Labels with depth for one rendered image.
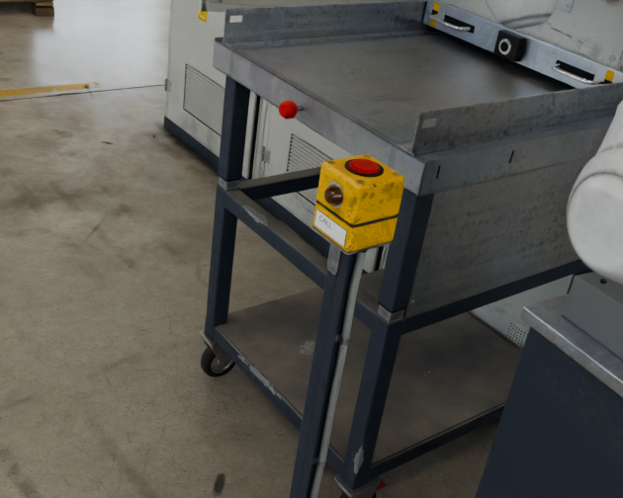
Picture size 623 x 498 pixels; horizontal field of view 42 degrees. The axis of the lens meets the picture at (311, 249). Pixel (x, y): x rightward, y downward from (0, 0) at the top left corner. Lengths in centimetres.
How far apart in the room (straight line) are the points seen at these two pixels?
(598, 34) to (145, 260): 146
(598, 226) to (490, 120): 55
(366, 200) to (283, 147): 170
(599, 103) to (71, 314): 143
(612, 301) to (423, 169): 35
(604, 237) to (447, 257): 62
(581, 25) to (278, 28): 60
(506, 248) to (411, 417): 45
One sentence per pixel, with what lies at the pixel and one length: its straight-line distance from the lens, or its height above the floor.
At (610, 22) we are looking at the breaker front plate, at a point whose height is 100.
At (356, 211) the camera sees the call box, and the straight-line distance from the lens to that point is 102.
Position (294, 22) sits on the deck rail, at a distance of 175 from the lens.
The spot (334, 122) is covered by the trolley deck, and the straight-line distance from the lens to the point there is 139.
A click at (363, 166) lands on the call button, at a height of 91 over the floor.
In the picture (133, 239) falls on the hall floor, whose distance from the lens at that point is 263.
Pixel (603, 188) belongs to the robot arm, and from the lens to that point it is 84.
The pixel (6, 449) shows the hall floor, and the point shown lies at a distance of 191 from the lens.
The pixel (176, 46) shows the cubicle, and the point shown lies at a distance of 326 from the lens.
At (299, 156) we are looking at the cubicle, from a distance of 264.
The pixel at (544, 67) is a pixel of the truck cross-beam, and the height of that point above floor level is 88.
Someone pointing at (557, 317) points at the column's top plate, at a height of 75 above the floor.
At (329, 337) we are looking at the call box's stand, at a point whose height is 64.
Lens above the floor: 132
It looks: 30 degrees down
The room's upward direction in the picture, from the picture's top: 9 degrees clockwise
